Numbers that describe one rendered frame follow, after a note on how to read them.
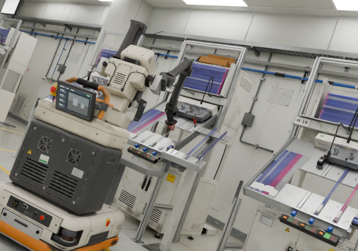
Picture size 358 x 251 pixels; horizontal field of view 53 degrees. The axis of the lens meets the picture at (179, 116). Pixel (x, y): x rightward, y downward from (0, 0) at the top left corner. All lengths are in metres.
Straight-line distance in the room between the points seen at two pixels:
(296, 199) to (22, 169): 1.68
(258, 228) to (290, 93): 2.36
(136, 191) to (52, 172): 1.47
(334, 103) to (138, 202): 1.89
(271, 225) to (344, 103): 1.03
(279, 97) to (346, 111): 2.00
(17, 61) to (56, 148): 5.16
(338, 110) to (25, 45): 5.74
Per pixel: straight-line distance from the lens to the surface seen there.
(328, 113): 2.91
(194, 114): 3.30
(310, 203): 2.43
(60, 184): 2.15
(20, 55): 7.26
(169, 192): 3.24
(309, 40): 4.97
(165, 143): 3.07
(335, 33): 4.91
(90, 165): 2.04
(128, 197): 3.57
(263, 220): 2.78
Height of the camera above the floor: 0.85
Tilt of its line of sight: 4 degrees up
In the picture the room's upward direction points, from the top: 21 degrees clockwise
